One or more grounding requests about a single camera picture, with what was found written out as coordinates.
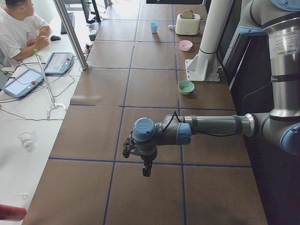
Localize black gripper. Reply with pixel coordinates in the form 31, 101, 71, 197
140, 148, 157, 177

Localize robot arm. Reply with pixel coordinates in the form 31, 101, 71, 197
123, 0, 300, 176

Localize green bowl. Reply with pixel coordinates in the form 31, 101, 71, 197
178, 80, 195, 95

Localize grabber stick green tip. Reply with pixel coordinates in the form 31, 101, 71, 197
33, 48, 67, 119

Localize white paper cup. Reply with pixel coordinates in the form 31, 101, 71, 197
18, 132, 34, 148

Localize pink bowl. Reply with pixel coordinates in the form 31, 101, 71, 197
179, 40, 193, 52

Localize teach pendant far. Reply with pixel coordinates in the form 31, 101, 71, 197
44, 52, 74, 76

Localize teach pendant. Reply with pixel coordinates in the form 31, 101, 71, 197
44, 52, 74, 76
3, 68, 44, 98

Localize red cylinder object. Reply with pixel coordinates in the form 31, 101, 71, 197
0, 204, 27, 222

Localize cream toaster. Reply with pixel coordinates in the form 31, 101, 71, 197
175, 14, 201, 35

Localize teach pendant near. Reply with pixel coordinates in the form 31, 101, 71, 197
3, 68, 44, 98

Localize toast slice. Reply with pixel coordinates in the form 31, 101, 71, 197
182, 10, 193, 19

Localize black computer mouse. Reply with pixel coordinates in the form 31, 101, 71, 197
50, 35, 61, 42

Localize black keyboard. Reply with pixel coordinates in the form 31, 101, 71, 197
60, 12, 75, 35

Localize black monitor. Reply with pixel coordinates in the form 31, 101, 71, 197
81, 0, 101, 24

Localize seated man white shirt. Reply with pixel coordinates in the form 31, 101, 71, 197
0, 0, 51, 68

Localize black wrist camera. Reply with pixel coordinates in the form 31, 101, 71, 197
122, 137, 136, 158

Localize aluminium frame post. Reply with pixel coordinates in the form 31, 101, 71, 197
53, 0, 89, 70

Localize white camera pole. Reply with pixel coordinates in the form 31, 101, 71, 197
198, 0, 234, 61

